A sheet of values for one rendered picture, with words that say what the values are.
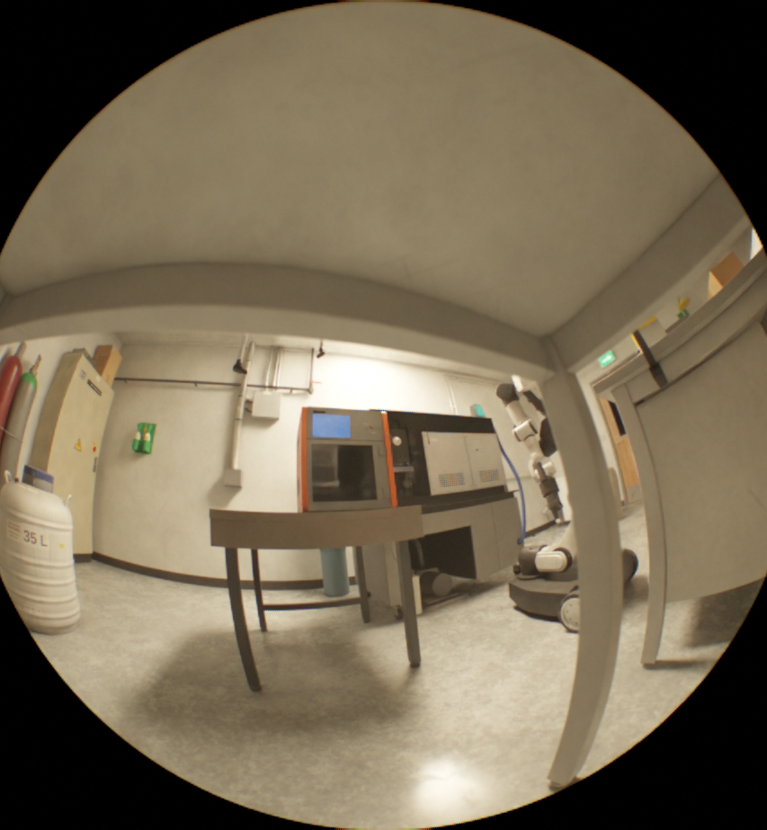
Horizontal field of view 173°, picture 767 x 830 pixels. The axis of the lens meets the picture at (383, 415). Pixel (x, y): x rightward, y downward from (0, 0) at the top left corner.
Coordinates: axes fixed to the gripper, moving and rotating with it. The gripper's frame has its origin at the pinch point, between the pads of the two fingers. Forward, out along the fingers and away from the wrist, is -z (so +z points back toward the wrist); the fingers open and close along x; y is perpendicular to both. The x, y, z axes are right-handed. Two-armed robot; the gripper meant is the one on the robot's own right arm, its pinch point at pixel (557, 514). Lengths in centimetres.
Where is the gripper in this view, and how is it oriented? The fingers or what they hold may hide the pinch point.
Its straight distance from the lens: 127.6
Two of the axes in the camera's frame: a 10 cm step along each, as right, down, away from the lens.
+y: 6.3, -5.4, -5.6
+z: -0.1, -7.2, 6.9
